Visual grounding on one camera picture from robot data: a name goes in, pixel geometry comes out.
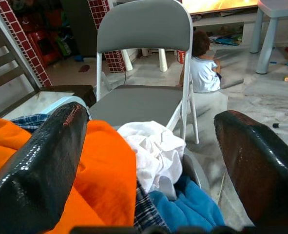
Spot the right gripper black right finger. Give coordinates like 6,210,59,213
213,110,288,227

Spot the light blue kids table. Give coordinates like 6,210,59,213
250,0,288,75

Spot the white plastic stool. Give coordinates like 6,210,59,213
121,47,169,73

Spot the red snack packet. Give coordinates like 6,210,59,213
176,50,187,64

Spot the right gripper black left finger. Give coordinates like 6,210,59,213
0,101,89,234

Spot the grey white folding chair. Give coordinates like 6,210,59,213
88,0,200,144

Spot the blue fleece garment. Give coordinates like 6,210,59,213
148,175,226,234

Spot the blue plaid garment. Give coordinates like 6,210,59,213
11,113,170,234

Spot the red brick pattern playhouse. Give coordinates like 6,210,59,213
0,0,126,87

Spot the orange garment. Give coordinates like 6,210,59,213
0,116,137,234

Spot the bright television screen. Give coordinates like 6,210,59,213
182,0,260,15

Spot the dark wooden chair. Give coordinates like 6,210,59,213
0,9,97,117

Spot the white cotton cloth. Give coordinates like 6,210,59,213
116,120,187,195

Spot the small child in pale shirt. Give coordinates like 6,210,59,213
176,30,222,94

